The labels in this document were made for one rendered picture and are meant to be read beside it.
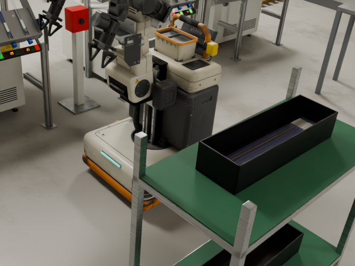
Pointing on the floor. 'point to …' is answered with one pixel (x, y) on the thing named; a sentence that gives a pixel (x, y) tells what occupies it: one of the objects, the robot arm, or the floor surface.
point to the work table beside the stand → (348, 7)
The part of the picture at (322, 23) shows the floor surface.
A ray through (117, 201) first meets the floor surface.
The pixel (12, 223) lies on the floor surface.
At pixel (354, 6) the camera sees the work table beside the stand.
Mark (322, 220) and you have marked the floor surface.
